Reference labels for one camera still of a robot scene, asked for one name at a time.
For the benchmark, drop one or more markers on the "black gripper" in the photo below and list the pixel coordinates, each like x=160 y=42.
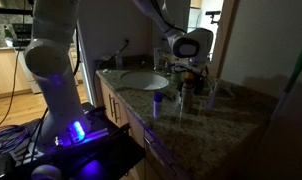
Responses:
x=198 y=76

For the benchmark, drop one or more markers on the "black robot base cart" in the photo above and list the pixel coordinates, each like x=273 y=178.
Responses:
x=105 y=152

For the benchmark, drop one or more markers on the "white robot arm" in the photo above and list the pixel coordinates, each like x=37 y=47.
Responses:
x=54 y=22

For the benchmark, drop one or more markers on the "orange capped spray bottle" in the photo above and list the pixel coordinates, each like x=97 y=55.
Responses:
x=187 y=91

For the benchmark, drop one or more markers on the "purple capped white tube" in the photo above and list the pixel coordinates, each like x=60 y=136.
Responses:
x=157 y=104

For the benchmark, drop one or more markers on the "white oval sink basin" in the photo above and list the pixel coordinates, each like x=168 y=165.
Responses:
x=144 y=80

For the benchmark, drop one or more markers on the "wooden framed mirror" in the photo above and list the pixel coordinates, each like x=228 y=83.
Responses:
x=217 y=16

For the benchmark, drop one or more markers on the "wooden vanity cabinet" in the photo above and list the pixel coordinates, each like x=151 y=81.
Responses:
x=136 y=110

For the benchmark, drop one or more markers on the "green handled mop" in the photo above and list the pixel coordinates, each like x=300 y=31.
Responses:
x=289 y=86

